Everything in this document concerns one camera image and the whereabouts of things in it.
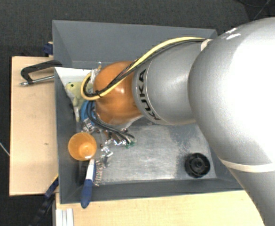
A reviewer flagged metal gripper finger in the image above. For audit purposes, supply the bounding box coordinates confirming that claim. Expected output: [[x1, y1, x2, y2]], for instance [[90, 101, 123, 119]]
[[100, 145, 114, 168], [82, 118, 94, 133]]

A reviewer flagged blue plastic thing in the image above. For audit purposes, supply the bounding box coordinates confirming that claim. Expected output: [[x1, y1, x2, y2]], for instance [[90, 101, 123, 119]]
[[80, 99, 96, 122]]

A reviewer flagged clear orange cup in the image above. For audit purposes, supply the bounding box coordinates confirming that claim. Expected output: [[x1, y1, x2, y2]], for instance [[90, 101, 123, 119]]
[[68, 132, 97, 161]]

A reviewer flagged blue and white brush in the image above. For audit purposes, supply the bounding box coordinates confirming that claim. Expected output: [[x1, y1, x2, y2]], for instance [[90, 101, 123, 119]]
[[80, 158, 104, 209]]

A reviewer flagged brown cardboard board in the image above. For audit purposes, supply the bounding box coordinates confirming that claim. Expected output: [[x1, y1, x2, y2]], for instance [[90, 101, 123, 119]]
[[9, 56, 60, 196]]

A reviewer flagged yellow-green toy animal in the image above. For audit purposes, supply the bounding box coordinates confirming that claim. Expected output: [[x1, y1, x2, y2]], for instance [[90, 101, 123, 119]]
[[65, 81, 94, 122]]

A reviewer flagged black ribbed round cap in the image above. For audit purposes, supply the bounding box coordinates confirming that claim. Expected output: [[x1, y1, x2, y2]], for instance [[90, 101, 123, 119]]
[[184, 152, 211, 179]]

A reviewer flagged grey metal bin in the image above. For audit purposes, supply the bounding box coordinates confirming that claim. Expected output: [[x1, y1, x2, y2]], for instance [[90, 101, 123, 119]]
[[52, 19, 244, 205]]

